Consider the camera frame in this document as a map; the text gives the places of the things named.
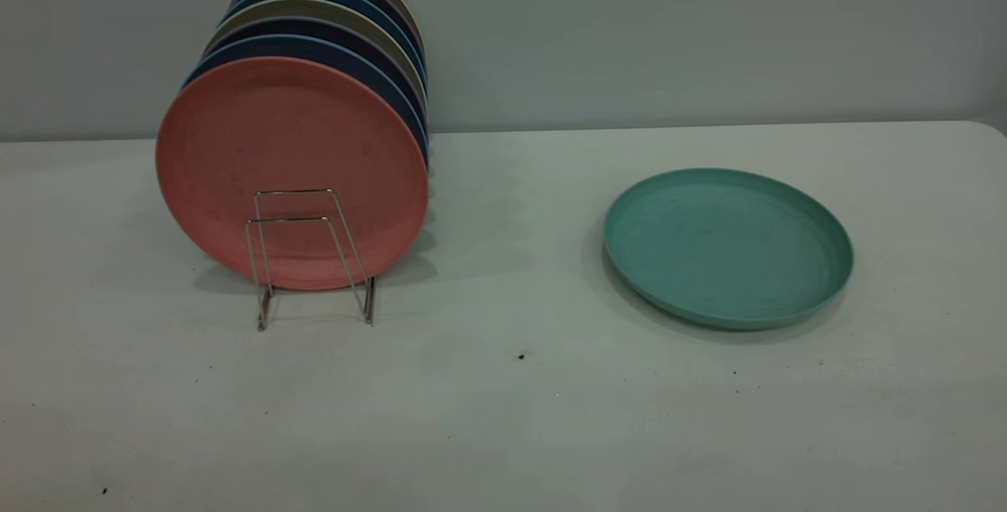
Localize metal wire plate rack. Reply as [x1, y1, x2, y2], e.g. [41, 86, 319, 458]
[245, 188, 376, 332]

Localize pink round plate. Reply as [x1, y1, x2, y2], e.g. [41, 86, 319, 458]
[155, 56, 430, 292]

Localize green round plate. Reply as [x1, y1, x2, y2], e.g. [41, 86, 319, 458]
[603, 168, 855, 332]

